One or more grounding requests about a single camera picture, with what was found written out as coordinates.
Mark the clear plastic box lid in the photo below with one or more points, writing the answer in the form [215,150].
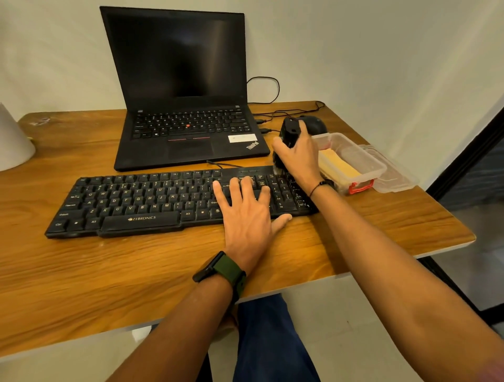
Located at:
[397,179]

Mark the black cleaning brush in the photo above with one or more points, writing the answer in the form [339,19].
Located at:
[290,132]

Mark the person's left hand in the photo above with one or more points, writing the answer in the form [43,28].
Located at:
[248,228]

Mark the white seat chair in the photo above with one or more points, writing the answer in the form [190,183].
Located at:
[141,333]

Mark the yellow cloth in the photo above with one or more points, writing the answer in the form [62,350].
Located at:
[340,165]

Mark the person's right forearm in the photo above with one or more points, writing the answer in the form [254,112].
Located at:
[393,283]

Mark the person's left forearm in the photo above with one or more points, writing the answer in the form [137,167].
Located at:
[173,338]

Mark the black keyboard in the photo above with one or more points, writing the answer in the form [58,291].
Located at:
[138,196]

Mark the person's right hand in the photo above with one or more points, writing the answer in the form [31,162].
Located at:
[303,161]

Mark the black computer mouse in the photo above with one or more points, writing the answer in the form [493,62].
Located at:
[317,125]

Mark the person's blue jeans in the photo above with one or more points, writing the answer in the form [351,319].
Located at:
[271,342]

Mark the white plant pot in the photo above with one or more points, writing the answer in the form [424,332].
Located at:
[13,145]

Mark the small plastic wrapper scrap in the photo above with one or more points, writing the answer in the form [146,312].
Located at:
[39,121]

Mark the clear plastic box red latches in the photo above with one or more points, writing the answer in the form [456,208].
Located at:
[368,161]

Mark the person's bare foot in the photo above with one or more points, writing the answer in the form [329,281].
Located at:
[228,328]

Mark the black door frame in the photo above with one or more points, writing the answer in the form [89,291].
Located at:
[464,165]

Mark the black laptop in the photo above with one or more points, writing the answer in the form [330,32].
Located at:
[177,55]

